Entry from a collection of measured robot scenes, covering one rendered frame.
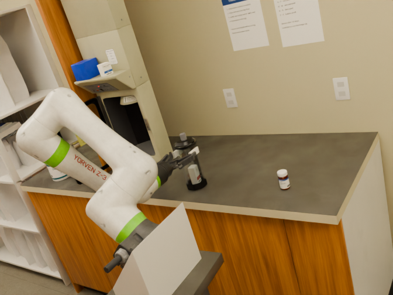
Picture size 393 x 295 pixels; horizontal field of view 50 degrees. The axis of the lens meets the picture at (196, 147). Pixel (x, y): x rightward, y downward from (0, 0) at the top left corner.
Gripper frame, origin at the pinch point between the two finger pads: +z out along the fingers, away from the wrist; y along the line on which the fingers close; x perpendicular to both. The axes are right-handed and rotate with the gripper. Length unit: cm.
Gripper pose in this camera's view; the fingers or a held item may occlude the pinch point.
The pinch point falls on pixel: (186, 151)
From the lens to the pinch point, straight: 194.2
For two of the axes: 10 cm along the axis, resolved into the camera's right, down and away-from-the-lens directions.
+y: -8.0, 0.0, 6.0
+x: 2.7, 9.0, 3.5
